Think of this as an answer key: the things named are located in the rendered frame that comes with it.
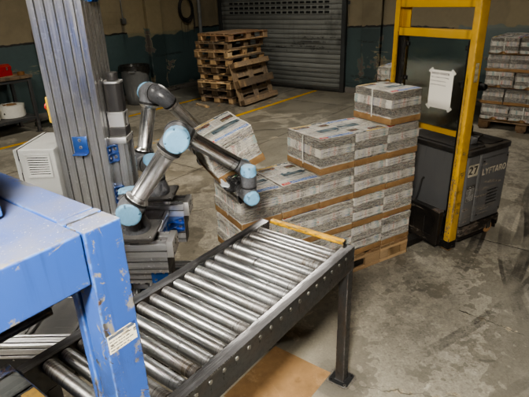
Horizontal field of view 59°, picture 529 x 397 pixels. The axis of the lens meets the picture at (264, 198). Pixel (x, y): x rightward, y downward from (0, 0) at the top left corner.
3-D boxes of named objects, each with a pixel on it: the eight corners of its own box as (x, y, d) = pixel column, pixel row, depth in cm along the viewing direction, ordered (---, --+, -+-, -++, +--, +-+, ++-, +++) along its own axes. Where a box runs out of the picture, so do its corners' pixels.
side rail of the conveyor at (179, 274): (261, 238, 255) (260, 218, 250) (269, 240, 252) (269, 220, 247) (23, 395, 158) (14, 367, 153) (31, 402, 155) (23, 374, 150)
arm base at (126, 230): (116, 235, 232) (113, 218, 228) (125, 222, 246) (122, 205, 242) (146, 235, 232) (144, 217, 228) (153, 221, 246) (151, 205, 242)
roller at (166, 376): (103, 334, 174) (101, 323, 172) (193, 390, 148) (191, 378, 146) (91, 342, 171) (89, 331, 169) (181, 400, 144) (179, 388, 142)
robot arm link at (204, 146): (159, 131, 227) (243, 177, 245) (159, 137, 217) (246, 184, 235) (171, 110, 224) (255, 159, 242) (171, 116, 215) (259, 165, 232)
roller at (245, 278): (211, 261, 217) (206, 256, 213) (295, 294, 190) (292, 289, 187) (205, 270, 215) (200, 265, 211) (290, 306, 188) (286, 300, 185)
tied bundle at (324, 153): (286, 161, 327) (286, 128, 318) (319, 153, 340) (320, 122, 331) (319, 176, 297) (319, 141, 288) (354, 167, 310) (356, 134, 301)
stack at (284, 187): (220, 286, 333) (212, 177, 300) (347, 242, 387) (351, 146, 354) (246, 314, 303) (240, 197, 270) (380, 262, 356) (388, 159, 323)
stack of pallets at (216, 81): (234, 90, 1045) (231, 28, 993) (270, 93, 997) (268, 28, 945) (196, 102, 943) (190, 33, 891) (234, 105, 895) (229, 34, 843)
